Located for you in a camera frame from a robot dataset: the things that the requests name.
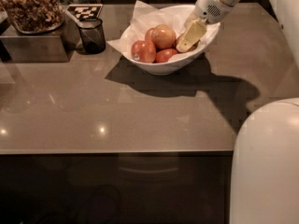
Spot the white ceramic bowl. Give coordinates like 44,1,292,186
119,5,221,77

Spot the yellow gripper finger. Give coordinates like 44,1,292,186
184,12,197,28
176,19,206,52

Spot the black white fiducial marker card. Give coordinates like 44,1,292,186
66,4,103,21

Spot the black mesh cup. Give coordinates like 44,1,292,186
77,18,106,54

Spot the white paper liner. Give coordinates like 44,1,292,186
108,1,220,67

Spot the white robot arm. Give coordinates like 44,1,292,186
178,0,299,224

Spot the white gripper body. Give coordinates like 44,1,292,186
194,0,233,24

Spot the red apple behind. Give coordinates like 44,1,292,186
145,28,154,40

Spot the small red apple front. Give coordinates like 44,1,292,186
155,49,178,63

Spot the metal box stand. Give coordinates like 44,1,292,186
0,18,79,63

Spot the large red apple top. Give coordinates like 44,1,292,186
150,24,176,49

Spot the red apple front left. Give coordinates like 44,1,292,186
131,40,156,63

